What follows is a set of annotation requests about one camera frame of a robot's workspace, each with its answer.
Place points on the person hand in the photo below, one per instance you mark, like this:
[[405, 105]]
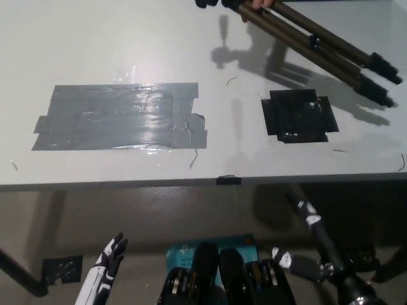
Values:
[[262, 4]]

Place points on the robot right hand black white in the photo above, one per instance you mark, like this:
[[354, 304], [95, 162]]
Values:
[[327, 251]]

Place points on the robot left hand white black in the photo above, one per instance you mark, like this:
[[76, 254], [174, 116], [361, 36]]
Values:
[[100, 273]]

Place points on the bronze and black camera tripod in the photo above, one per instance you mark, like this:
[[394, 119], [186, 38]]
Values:
[[321, 52]]

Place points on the black floor tape patch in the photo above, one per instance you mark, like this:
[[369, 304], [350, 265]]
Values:
[[362, 259], [62, 268]]

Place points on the dark table leg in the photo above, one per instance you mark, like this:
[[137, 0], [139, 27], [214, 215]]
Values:
[[392, 263], [22, 274]]

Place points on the teal wifi router box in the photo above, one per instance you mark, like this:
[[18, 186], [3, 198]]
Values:
[[182, 254]]

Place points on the black tape square patch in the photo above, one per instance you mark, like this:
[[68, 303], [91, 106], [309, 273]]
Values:
[[299, 117]]

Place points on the small black tape strip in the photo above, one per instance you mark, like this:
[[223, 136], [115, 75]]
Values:
[[229, 180]]

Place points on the clear tape piece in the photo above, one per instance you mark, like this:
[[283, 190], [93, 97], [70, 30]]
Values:
[[123, 73]]

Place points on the grey duct tape patch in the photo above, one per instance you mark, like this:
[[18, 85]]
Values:
[[121, 117]]

